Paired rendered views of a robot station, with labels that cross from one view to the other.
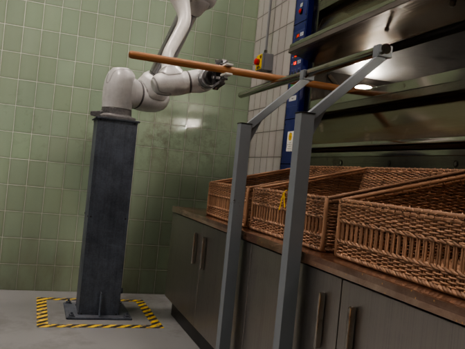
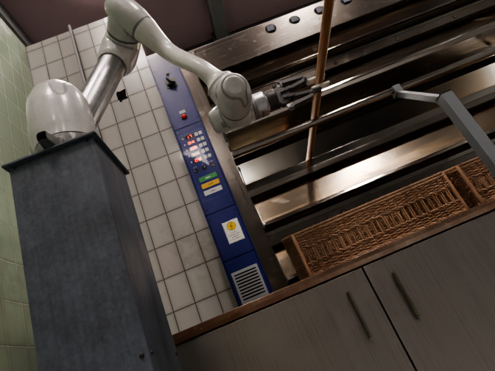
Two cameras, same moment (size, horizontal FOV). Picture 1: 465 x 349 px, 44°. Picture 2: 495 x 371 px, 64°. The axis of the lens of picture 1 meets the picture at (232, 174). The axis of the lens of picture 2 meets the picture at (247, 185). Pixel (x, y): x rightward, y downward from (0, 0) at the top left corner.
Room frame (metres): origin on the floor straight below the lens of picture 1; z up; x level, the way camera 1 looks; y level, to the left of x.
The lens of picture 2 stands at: (2.39, 1.33, 0.40)
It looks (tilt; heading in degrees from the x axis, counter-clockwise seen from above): 24 degrees up; 285
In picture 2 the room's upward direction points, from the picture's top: 24 degrees counter-clockwise
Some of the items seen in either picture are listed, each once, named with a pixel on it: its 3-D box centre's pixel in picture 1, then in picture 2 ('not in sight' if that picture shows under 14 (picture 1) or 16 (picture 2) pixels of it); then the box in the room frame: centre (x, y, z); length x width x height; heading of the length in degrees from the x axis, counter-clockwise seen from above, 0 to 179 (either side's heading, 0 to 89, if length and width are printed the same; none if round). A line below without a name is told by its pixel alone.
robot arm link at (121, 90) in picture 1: (120, 88); (60, 120); (2.98, 0.63, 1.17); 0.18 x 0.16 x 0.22; 140
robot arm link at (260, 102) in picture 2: (210, 77); (259, 105); (2.54, 0.14, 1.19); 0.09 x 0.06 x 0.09; 110
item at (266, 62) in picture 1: (263, 62); not in sight; (3.40, -0.12, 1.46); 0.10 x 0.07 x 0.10; 19
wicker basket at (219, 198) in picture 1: (278, 192); (359, 227); (2.45, -0.20, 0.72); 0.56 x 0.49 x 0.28; 18
